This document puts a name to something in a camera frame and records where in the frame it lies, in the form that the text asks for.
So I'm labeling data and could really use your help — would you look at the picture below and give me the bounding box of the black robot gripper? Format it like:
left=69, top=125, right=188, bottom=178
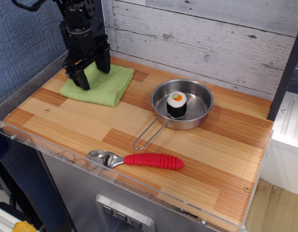
left=61, top=29, right=111, bottom=90

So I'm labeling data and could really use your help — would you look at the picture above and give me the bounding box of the silver control panel with buttons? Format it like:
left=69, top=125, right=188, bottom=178
left=95, top=194, right=156, bottom=232

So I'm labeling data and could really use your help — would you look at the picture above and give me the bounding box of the dark right support post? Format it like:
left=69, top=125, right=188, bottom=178
left=267, top=0, right=298, bottom=121

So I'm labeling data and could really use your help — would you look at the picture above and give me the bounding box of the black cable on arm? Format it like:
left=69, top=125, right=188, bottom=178
left=11, top=0, right=47, bottom=12

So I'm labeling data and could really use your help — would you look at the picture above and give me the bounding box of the clear acrylic front guard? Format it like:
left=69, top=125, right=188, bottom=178
left=0, top=112, right=273, bottom=232

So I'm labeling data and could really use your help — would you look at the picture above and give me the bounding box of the plush sushi roll toy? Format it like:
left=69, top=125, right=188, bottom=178
left=167, top=91, right=187, bottom=119

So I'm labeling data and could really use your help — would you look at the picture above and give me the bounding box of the yellow object bottom left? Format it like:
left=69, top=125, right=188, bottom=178
left=12, top=221, right=37, bottom=232

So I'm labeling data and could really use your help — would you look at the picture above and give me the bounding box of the white aluminium side unit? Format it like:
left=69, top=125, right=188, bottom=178
left=260, top=92, right=298, bottom=195

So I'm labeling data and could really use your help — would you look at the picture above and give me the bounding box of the red handled metal spoon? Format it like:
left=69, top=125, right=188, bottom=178
left=87, top=150, right=184, bottom=170

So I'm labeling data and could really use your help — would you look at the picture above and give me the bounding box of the green cloth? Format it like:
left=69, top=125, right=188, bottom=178
left=59, top=63, right=134, bottom=107

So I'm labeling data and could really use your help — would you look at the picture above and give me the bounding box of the small steel frying pan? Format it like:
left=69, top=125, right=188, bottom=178
left=141, top=79, right=214, bottom=137

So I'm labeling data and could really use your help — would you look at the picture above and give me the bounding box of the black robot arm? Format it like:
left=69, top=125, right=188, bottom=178
left=57, top=0, right=111, bottom=90

